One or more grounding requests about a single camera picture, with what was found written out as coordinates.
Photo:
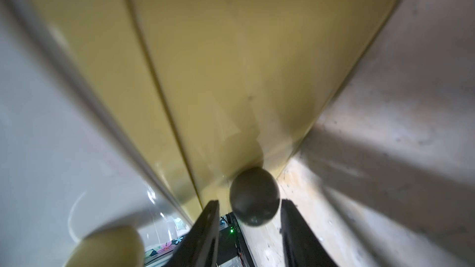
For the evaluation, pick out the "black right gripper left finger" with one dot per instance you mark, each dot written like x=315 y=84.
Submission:
x=199 y=248

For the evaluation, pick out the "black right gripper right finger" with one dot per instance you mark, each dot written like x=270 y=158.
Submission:
x=301 y=247

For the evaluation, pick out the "white drawer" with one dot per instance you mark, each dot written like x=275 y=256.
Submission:
x=85 y=144

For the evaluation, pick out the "yellow bottom drawer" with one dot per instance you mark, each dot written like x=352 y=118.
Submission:
x=205 y=89

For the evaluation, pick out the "grey green drawer knob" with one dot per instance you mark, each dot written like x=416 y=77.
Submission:
x=254 y=197

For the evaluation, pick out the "yellow drawer knob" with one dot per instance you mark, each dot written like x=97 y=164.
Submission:
x=116 y=247

